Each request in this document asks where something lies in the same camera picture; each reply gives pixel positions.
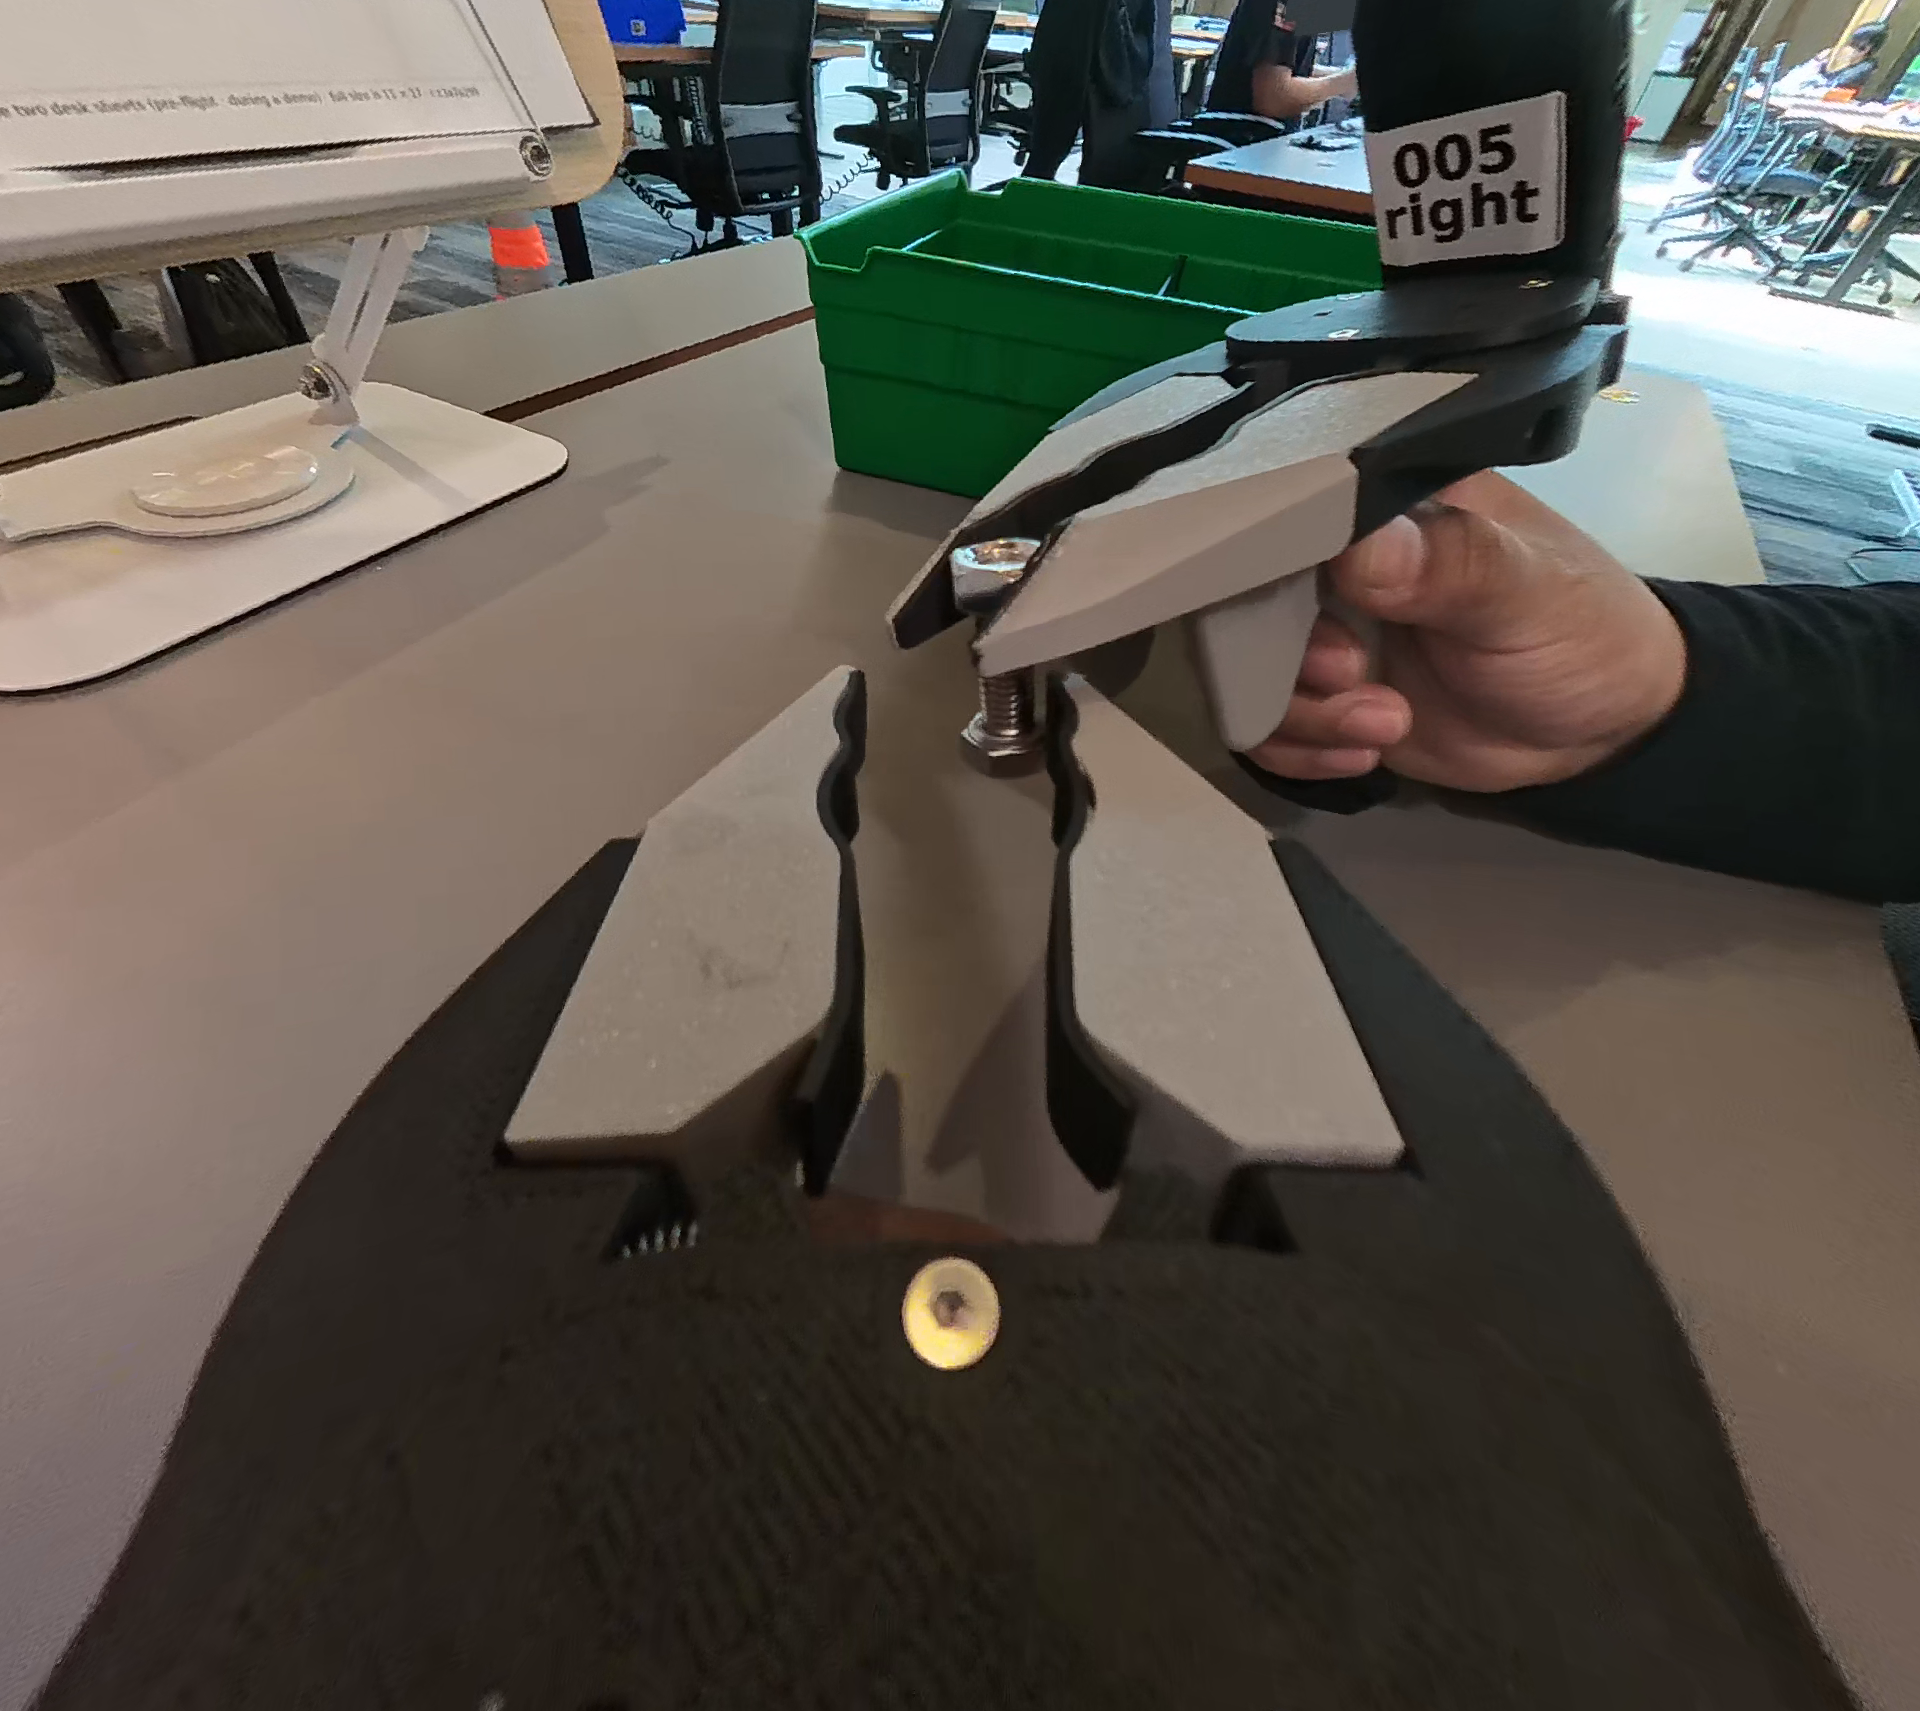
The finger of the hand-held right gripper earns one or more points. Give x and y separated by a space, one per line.
1111 437
1201 527

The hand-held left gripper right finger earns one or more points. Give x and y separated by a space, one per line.
1230 977

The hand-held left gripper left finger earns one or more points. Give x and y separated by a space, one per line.
690 977

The silver hex nut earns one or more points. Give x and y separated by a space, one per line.
990 569

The green plastic bin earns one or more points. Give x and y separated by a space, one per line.
931 391

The silver hex bolt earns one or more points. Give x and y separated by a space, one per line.
1008 745

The person's right forearm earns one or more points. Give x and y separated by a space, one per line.
1801 737

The person's right hand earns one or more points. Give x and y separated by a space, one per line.
1514 647

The grey side desk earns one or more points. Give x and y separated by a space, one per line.
1274 175

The black hanging jacket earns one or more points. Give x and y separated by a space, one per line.
1094 47

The black office chair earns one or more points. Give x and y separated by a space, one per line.
764 47
961 61

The orange traffic cone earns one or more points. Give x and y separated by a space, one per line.
520 245

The small blue bin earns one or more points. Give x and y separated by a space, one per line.
638 17

